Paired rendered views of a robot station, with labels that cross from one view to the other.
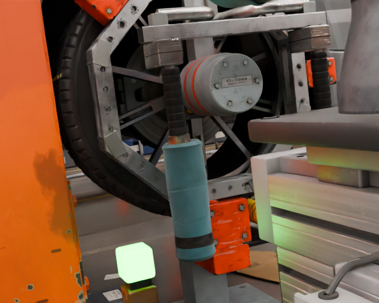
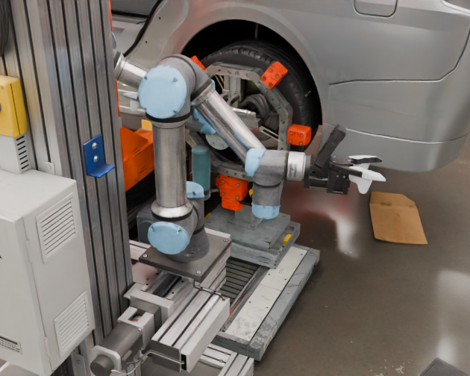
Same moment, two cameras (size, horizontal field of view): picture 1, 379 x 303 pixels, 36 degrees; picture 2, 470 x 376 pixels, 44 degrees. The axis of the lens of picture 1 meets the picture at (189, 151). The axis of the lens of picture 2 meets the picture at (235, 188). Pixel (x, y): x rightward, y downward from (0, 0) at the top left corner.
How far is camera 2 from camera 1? 2.15 m
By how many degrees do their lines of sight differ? 49
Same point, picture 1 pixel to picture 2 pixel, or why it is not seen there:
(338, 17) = (336, 106)
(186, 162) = (195, 160)
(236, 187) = (238, 174)
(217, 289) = (245, 212)
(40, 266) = not seen: hidden behind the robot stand
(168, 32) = not seen: hidden behind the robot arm
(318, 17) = (254, 122)
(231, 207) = (233, 182)
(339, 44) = (333, 121)
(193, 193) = (195, 173)
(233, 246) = (231, 199)
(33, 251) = not seen: hidden behind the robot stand
